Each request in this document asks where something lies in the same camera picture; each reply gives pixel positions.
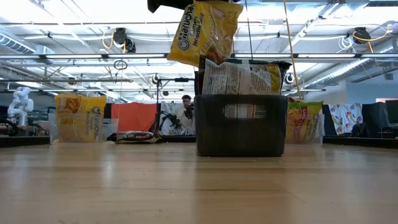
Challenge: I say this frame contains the silver ceiling duct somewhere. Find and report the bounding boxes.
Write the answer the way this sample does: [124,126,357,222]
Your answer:
[0,30,55,65]
[326,37,398,82]

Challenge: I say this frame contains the long ceiling light bar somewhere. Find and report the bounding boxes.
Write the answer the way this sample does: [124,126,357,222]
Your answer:
[0,52,398,60]

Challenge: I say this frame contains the clear plastic bin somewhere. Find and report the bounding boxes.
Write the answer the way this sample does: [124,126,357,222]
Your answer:
[285,113,326,146]
[48,112,119,144]

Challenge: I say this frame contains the floral patterned cloth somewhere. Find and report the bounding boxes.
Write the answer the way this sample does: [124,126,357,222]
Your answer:
[328,102,364,136]

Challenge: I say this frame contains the black bag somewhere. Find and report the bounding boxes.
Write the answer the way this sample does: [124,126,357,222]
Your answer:
[350,122,370,138]

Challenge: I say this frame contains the packets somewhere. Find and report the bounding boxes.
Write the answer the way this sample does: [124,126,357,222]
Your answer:
[200,57,293,119]

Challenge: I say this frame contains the yellow chicken flavor ramen pack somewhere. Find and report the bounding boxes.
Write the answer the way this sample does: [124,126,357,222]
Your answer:
[167,0,244,68]

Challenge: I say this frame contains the black hanging cable loop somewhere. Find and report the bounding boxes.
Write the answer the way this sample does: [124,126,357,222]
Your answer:
[113,59,129,71]

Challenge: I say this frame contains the yellow creamy chicken ramen pack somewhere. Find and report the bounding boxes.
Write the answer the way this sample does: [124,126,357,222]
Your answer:
[54,93,108,143]

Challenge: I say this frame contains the person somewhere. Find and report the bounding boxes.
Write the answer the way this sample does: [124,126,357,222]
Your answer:
[178,94,196,136]

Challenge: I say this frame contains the grey translucent plastic bin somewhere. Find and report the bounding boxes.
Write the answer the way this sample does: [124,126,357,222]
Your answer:
[193,94,289,157]

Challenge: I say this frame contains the white patterned hanging cloth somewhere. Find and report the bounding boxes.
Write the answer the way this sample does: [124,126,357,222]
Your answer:
[160,101,196,136]

